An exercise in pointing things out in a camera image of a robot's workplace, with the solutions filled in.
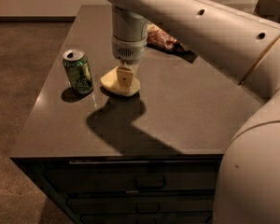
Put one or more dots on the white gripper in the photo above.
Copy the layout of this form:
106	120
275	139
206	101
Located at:
128	50

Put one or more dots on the yellow sponge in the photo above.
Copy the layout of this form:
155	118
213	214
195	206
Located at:
110	83

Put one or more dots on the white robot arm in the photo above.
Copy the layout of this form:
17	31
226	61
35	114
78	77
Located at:
246	49

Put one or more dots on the green soda can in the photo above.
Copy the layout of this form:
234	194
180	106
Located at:
76	66

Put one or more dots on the brown chip bag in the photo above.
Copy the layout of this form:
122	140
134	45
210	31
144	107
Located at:
158	39

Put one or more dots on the dark drawer cabinet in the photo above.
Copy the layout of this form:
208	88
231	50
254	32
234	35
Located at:
128	191

